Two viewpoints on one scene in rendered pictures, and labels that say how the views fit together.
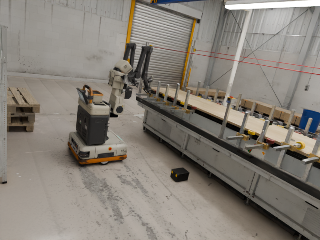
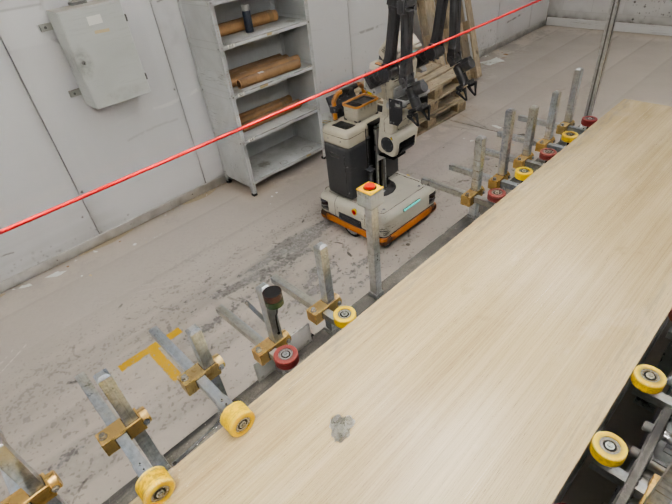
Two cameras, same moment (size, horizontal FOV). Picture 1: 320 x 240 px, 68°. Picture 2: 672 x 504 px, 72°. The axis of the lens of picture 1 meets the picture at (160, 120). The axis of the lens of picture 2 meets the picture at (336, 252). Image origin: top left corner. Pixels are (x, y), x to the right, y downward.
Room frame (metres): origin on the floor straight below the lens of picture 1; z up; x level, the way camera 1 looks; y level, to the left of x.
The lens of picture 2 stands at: (2.57, -2.20, 2.06)
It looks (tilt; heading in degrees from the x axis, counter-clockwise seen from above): 38 degrees down; 87
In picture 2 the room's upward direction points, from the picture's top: 7 degrees counter-clockwise
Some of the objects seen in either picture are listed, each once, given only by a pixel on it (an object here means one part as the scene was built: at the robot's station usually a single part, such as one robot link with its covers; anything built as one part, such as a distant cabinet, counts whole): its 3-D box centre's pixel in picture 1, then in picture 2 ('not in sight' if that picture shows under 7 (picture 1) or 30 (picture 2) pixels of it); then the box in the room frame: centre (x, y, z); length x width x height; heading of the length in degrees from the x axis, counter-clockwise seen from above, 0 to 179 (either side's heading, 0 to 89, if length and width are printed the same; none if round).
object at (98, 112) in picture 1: (94, 116); (365, 146); (3.04, 0.88, 0.59); 0.55 x 0.34 x 0.83; 37
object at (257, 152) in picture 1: (253, 151); (284, 351); (2.40, -1.05, 0.75); 0.26 x 0.01 x 0.10; 37
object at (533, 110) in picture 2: (165, 99); (527, 149); (3.78, -0.02, 0.87); 0.04 x 0.04 x 0.48; 37
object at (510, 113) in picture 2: (175, 99); (504, 155); (3.58, -0.18, 0.94); 0.04 x 0.04 x 0.48; 37
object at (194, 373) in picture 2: (288, 145); (202, 372); (2.17, -1.25, 0.95); 0.14 x 0.06 x 0.05; 37
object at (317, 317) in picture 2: (242, 136); (324, 307); (2.57, -0.95, 0.84); 0.14 x 0.06 x 0.05; 37
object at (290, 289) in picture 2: (239, 137); (309, 302); (2.52, -0.91, 0.84); 0.43 x 0.03 x 0.04; 127
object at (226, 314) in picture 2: (258, 146); (253, 336); (2.31, -1.04, 0.84); 0.43 x 0.03 x 0.04; 127
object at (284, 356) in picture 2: (269, 144); (288, 364); (2.42, -1.20, 0.85); 0.08 x 0.08 x 0.11
